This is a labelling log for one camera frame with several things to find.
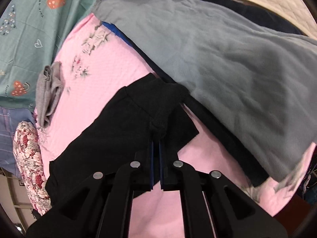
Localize black pants with smiley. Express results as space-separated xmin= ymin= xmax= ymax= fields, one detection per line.
xmin=45 ymin=72 xmax=200 ymax=205

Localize red floral rolled quilt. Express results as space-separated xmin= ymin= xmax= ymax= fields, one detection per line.
xmin=13 ymin=121 xmax=52 ymax=215

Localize blue plaid pillow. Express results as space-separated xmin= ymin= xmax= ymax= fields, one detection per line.
xmin=0 ymin=107 xmax=35 ymax=179

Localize grey-blue pants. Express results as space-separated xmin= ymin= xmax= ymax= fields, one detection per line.
xmin=92 ymin=0 xmax=316 ymax=182

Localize folded light grey pants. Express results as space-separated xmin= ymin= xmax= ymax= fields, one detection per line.
xmin=35 ymin=61 xmax=63 ymax=128

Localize pink floral bed sheet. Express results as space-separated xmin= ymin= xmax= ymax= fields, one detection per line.
xmin=26 ymin=11 xmax=316 ymax=237

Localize royal blue garment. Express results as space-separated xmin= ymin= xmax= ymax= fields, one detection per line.
xmin=102 ymin=22 xmax=134 ymax=48

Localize teal heart-print sheet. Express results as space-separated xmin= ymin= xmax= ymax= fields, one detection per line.
xmin=1 ymin=0 xmax=95 ymax=111

